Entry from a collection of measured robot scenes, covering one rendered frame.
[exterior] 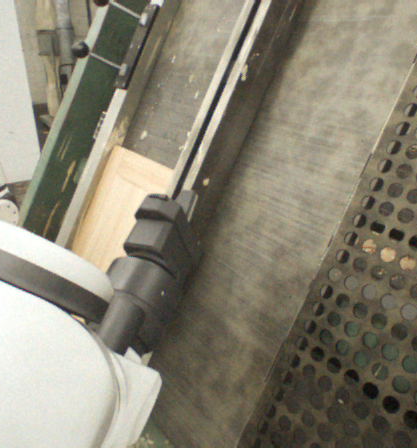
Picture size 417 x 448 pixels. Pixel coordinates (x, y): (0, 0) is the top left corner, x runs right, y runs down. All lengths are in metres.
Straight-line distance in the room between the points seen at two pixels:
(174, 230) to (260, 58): 0.37
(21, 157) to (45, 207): 3.48
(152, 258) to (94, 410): 0.29
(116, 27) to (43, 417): 1.17
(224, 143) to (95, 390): 0.57
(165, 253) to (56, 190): 0.83
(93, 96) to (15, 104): 3.40
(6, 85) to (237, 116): 3.98
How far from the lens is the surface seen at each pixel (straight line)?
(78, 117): 1.25
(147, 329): 0.44
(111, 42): 1.28
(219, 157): 0.72
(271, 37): 0.76
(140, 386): 0.37
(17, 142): 4.70
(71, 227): 1.05
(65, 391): 0.19
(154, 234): 0.48
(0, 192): 0.99
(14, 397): 0.18
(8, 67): 4.60
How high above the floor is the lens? 1.50
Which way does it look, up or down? 26 degrees down
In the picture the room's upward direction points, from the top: straight up
